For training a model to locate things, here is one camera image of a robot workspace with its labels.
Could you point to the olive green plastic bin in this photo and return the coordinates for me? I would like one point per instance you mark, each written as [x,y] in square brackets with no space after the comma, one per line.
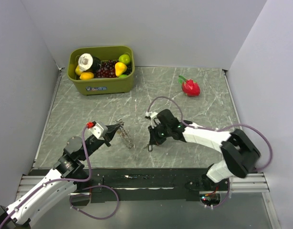
[101,85]

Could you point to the white cut coconut half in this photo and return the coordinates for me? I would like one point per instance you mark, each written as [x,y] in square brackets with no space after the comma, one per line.
[85,62]

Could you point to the green apple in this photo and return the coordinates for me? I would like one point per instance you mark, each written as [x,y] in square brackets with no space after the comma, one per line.
[125,59]

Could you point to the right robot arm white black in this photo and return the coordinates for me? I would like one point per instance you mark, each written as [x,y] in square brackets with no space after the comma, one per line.
[239,152]

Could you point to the red dragon fruit toy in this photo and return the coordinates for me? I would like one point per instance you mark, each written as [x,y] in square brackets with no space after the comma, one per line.
[189,87]

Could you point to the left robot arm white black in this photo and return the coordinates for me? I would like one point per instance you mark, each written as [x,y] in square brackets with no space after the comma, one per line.
[71,169]

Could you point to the yellow fruit at bin left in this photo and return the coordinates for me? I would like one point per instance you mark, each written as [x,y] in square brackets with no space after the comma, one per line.
[78,71]

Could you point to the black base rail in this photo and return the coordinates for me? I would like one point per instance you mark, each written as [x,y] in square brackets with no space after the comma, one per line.
[142,184]

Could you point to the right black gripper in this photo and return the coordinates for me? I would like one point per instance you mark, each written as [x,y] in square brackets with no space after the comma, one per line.
[154,139]

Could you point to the yellow lemon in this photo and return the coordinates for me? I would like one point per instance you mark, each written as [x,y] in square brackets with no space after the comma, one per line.
[86,76]

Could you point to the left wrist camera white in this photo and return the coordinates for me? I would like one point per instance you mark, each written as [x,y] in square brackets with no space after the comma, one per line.
[97,129]

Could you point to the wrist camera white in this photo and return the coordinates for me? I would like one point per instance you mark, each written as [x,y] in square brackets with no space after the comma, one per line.
[97,129]
[150,115]

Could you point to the dark red grape bunch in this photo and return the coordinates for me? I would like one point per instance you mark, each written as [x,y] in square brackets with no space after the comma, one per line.
[107,70]

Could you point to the yellow pear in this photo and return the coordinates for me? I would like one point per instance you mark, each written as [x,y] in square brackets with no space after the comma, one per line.
[120,68]

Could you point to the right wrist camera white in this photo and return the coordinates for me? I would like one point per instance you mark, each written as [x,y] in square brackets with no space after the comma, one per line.
[150,115]

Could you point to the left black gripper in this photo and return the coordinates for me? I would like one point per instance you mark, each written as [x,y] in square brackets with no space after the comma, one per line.
[111,130]

